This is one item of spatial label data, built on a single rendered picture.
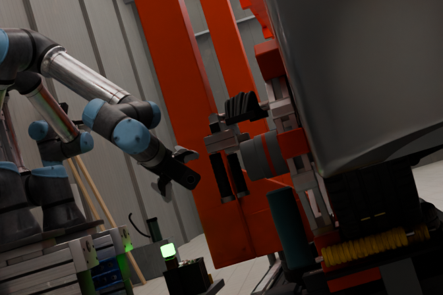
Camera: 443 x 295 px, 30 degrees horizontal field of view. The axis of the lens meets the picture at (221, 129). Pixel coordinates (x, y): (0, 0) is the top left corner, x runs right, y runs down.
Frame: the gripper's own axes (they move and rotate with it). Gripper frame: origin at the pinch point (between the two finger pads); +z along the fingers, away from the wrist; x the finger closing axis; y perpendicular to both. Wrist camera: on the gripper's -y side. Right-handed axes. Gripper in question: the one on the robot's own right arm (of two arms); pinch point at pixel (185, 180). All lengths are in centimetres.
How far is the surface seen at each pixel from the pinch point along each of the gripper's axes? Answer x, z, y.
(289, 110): -32.1, 10.6, -10.3
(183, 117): -24, 69, 48
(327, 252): -5.6, 36.5, -33.3
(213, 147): -13.3, 17.3, 6.5
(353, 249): -10, 37, -39
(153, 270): 71, 814, 359
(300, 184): -16.5, 17.2, -21.9
